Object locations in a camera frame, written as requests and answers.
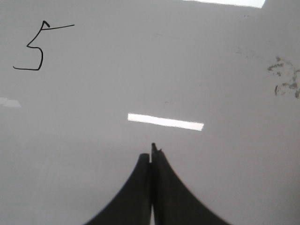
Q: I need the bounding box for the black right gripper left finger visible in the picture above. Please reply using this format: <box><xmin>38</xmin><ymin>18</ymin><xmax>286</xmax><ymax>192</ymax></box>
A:
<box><xmin>86</xmin><ymin>153</ymin><xmax>151</xmax><ymax>225</ymax></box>

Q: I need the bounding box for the white whiteboard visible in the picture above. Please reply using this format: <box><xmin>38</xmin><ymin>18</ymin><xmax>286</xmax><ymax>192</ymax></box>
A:
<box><xmin>0</xmin><ymin>0</ymin><xmax>300</xmax><ymax>225</ymax></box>

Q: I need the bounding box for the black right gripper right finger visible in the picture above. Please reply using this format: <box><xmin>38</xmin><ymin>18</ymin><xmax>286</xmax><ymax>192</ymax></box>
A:
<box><xmin>151</xmin><ymin>143</ymin><xmax>228</xmax><ymax>225</ymax></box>

